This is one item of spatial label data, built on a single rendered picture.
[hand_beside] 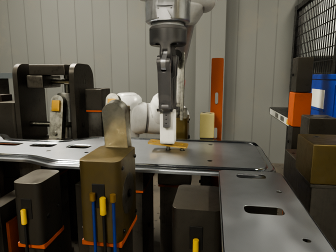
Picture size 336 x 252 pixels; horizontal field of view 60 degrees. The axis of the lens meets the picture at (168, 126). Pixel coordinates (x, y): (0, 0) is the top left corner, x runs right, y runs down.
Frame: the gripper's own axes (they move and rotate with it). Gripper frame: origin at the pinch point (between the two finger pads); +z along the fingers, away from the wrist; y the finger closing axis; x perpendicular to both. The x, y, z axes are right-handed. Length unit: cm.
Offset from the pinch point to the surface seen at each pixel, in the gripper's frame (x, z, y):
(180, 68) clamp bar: 0.9, -12.4, -15.6
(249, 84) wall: 49, -2, -272
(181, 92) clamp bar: 1.4, -6.4, -13.7
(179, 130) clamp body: 0.9, 3.2, -13.0
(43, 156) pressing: -23.3, 5.1, 9.1
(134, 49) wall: -79, -41, -266
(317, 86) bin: 35.5, -7.9, -19.8
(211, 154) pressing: 9.1, 5.1, 2.3
